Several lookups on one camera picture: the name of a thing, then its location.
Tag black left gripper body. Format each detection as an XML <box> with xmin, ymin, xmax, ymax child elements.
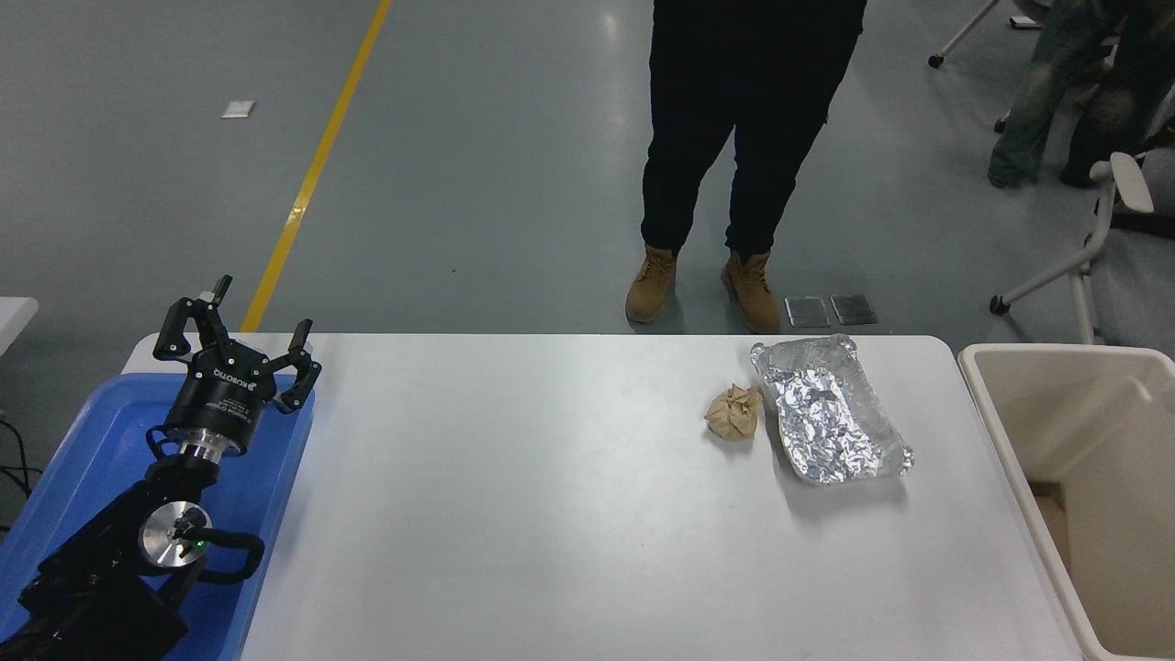
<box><xmin>164</xmin><ymin>341</ymin><xmax>278</xmax><ymax>457</ymax></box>

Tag foil tray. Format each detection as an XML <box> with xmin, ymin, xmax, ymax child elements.
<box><xmin>750</xmin><ymin>334</ymin><xmax>915</xmax><ymax>486</ymax></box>

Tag blue plastic tray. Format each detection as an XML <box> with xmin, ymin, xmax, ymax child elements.
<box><xmin>0</xmin><ymin>372</ymin><xmax>318</xmax><ymax>661</ymax></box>

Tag white side table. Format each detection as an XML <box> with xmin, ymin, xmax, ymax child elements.
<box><xmin>0</xmin><ymin>297</ymin><xmax>40</xmax><ymax>357</ymax></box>

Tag crumpled tan paper ball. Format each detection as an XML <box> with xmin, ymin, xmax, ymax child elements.
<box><xmin>704</xmin><ymin>384</ymin><xmax>764</xmax><ymax>443</ymax></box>

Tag person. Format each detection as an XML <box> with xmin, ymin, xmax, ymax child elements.
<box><xmin>625</xmin><ymin>0</ymin><xmax>868</xmax><ymax>335</ymax></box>
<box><xmin>989</xmin><ymin>0</ymin><xmax>1175</xmax><ymax>192</ymax></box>

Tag white chair leg with wheel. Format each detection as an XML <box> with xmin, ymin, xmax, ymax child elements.
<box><xmin>928</xmin><ymin>0</ymin><xmax>1043</xmax><ymax>71</ymax></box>

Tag brown cardboard piece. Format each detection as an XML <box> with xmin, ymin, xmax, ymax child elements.
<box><xmin>1030</xmin><ymin>481</ymin><xmax>1073</xmax><ymax>570</ymax></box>

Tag large pale bin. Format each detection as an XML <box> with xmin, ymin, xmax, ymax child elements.
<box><xmin>957</xmin><ymin>342</ymin><xmax>1175</xmax><ymax>661</ymax></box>

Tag white office chair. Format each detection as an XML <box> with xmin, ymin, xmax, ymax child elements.
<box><xmin>990</xmin><ymin>153</ymin><xmax>1175</xmax><ymax>345</ymax></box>

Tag black cable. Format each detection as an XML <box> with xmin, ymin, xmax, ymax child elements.
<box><xmin>0</xmin><ymin>418</ymin><xmax>45</xmax><ymax>533</ymax></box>

